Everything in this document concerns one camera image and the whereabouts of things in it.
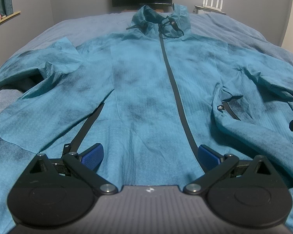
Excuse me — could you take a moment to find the teal zip jacket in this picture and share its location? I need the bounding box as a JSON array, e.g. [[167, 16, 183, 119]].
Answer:
[[0, 5, 293, 233]]

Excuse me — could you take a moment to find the white wifi router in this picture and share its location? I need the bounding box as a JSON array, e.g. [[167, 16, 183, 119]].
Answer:
[[193, 0, 226, 15]]

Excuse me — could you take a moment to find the wooden window sill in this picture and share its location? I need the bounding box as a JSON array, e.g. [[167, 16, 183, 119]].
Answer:
[[0, 11, 21, 24]]

